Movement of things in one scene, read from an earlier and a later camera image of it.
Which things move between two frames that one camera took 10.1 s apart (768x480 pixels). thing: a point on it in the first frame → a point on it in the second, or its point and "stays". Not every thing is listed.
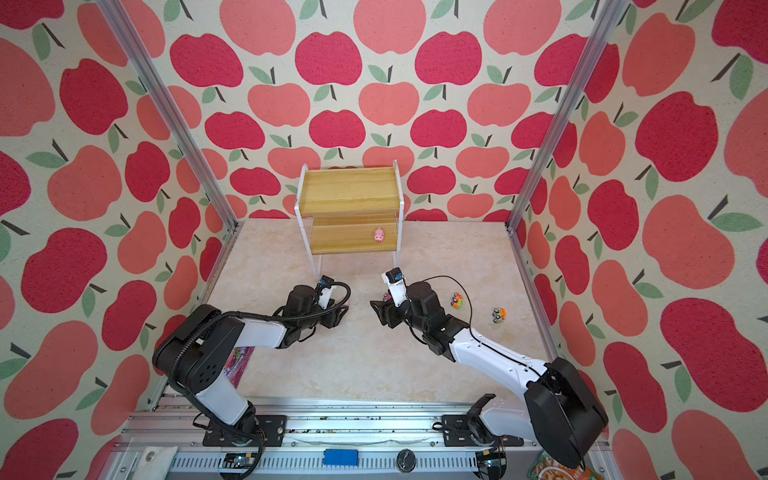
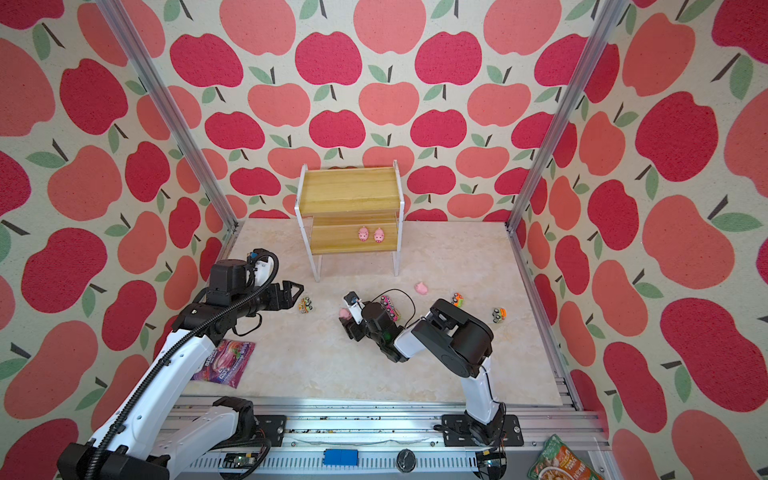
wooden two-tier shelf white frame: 350,211 stays
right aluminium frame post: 609,16 stays
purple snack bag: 237,363 stays
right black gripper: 388,312 → 353,329
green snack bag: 544,468 stays
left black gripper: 333,315 → 277,301
